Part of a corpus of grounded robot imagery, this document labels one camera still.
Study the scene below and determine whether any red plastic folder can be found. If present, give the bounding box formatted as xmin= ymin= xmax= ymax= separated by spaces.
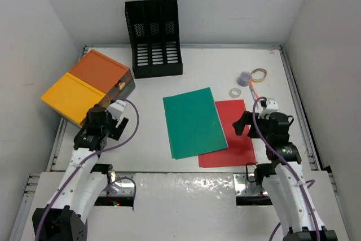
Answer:
xmin=198 ymin=100 xmax=257 ymax=168

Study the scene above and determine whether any yellow masking tape roll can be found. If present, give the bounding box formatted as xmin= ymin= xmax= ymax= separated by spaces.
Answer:
xmin=250 ymin=68 xmax=267 ymax=83

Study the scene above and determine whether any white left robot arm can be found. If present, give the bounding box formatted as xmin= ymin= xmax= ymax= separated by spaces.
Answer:
xmin=32 ymin=100 xmax=128 ymax=240

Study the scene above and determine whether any orange highlighter pen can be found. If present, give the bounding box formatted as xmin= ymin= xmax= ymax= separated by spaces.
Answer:
xmin=249 ymin=81 xmax=258 ymax=100

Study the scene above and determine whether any yellow drawer cabinet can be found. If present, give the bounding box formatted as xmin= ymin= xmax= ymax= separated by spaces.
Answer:
xmin=41 ymin=73 xmax=111 ymax=127

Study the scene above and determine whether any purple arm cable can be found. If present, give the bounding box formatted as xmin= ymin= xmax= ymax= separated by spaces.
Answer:
xmin=252 ymin=97 xmax=324 ymax=241
xmin=34 ymin=98 xmax=140 ymax=241

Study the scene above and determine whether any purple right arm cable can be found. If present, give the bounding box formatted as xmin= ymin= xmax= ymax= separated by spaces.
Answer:
xmin=252 ymin=97 xmax=324 ymax=241

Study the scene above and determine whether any black file organizer rack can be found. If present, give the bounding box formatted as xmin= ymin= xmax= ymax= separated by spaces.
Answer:
xmin=125 ymin=0 xmax=183 ymax=79

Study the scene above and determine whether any green plastic folder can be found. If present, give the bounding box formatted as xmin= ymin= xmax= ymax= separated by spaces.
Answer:
xmin=163 ymin=87 xmax=228 ymax=160

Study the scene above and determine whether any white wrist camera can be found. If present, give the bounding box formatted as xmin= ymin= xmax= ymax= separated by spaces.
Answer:
xmin=107 ymin=99 xmax=127 ymax=120
xmin=258 ymin=98 xmax=279 ymax=119

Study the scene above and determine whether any clear tape roll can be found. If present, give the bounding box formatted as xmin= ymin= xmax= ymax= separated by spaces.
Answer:
xmin=228 ymin=87 xmax=241 ymax=99

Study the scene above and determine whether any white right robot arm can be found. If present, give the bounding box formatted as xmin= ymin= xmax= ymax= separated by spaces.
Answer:
xmin=232 ymin=111 xmax=337 ymax=240

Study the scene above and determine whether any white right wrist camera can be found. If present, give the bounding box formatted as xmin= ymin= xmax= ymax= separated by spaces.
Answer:
xmin=258 ymin=98 xmax=279 ymax=119

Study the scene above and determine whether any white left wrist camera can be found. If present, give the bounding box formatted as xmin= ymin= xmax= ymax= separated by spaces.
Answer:
xmin=107 ymin=99 xmax=127 ymax=120

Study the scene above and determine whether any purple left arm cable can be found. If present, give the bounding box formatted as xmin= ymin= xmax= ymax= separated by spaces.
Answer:
xmin=34 ymin=98 xmax=140 ymax=241

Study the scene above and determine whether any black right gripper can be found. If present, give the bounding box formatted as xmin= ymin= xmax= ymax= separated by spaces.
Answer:
xmin=232 ymin=111 xmax=272 ymax=143

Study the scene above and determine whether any small purple lidded cup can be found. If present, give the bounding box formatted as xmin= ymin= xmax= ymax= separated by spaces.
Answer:
xmin=237 ymin=71 xmax=252 ymax=87

